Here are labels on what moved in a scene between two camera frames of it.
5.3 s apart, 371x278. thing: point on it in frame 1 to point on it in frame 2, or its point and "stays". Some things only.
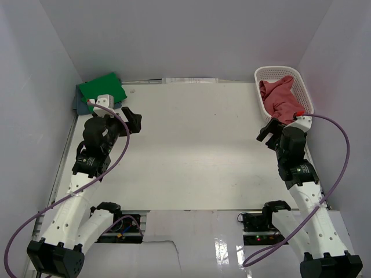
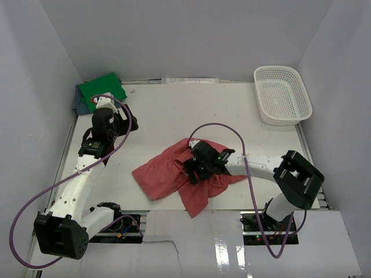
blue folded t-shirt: (81, 106) stays
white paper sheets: (189, 80) stays
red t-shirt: (281, 102) to (167, 175)
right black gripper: (274, 127) to (192, 164)
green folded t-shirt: (107, 84) stays
